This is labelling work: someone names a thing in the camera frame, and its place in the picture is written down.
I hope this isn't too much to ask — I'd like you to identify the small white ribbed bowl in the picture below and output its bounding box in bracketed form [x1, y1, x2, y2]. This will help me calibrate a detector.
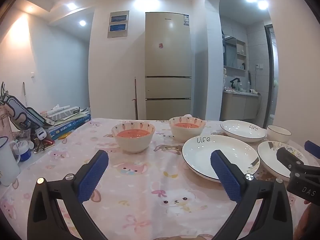
[266, 125, 292, 144]

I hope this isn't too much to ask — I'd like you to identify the pink cartoon printed tablecloth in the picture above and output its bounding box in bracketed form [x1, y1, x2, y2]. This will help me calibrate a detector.
[0, 117, 320, 240]

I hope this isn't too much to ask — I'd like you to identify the bathroom mirror cabinet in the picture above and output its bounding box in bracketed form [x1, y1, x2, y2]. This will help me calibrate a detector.
[223, 34, 247, 69]

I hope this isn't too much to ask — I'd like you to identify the carrot print pink bowl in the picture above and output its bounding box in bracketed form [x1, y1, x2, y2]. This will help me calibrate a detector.
[111, 122, 155, 154]
[168, 116, 206, 142]

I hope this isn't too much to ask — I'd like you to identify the wall electrical panel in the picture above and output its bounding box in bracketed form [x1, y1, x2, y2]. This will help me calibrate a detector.
[107, 10, 130, 39]

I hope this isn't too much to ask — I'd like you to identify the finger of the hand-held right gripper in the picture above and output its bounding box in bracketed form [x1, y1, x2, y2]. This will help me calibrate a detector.
[276, 147, 304, 178]
[304, 141, 320, 159]

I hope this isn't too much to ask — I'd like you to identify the beige refrigerator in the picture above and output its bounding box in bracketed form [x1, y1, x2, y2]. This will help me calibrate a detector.
[144, 12, 192, 120]

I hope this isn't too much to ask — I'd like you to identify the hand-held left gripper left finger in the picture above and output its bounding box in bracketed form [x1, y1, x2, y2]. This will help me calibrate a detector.
[27, 149, 109, 240]

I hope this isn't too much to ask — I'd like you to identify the dark door frame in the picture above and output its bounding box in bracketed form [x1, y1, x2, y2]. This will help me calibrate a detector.
[265, 24, 275, 128]

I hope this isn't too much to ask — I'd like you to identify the dark snack packet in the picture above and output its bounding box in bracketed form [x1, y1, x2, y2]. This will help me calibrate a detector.
[31, 137, 55, 153]

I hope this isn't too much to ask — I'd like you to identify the white striped box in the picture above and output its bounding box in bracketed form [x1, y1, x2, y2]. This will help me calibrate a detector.
[47, 106, 80, 120]

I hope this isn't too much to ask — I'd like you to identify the stack of papers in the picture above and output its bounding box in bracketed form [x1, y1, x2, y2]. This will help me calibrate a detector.
[54, 107, 91, 128]

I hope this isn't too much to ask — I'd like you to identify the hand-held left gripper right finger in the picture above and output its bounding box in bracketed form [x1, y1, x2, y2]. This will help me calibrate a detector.
[210, 149, 293, 240]

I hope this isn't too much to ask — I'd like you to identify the bathroom vanity cabinet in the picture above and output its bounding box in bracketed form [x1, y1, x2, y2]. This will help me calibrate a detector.
[221, 91, 260, 120]

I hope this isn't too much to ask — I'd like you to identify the cartoon cardboard cutout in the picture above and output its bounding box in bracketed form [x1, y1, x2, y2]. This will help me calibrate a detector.
[0, 81, 54, 130]

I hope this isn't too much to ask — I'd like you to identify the blue book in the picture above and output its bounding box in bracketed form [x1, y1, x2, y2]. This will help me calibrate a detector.
[46, 114, 92, 140]

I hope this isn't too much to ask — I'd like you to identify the pink clear jar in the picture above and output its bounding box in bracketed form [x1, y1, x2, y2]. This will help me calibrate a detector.
[0, 105, 13, 140]

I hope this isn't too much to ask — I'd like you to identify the small white jar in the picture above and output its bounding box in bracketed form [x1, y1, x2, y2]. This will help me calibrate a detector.
[15, 140, 32, 162]

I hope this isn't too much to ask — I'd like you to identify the white enamel mug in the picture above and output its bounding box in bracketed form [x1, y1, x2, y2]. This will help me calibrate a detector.
[0, 136, 21, 187]

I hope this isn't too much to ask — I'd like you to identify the white cartoon print plate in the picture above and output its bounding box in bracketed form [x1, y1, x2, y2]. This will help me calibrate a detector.
[182, 134, 260, 183]
[220, 120, 267, 143]
[257, 141, 310, 182]

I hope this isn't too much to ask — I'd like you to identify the small white gadget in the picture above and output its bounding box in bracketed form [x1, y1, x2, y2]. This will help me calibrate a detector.
[35, 127, 47, 140]

